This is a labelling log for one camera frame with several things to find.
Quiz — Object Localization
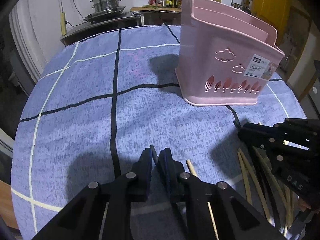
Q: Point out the light wooden chopstick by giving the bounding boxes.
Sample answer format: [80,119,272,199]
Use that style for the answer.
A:
[237,150,252,204]
[185,159,198,177]
[238,148,272,224]
[253,147,289,211]
[207,202,219,240]

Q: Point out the black chopstick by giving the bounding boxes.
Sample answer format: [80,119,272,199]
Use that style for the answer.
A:
[150,145,158,165]

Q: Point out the metal kitchen shelf left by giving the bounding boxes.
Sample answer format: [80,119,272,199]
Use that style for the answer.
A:
[60,12,141,46]

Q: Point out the person's right hand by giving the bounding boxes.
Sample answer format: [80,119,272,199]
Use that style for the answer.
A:
[297,197,311,211]

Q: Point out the blue checked tablecloth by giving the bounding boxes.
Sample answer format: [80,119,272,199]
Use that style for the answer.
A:
[11,25,305,239]

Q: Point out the pink plastic utensil basket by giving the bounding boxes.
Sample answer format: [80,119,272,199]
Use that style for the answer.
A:
[175,0,284,106]

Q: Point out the white electric kettle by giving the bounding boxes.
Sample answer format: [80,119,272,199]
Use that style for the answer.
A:
[232,3,251,14]

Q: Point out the yellow wooden door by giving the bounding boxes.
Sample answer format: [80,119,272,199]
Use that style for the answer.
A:
[249,0,320,100]

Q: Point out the wooden rolling pin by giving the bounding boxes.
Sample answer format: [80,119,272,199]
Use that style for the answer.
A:
[60,12,67,36]

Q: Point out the black induction cooker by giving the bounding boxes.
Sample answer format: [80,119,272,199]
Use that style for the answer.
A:
[85,6,125,23]

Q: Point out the stainless steel steamer pot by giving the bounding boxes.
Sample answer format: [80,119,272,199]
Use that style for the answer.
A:
[91,0,121,12]

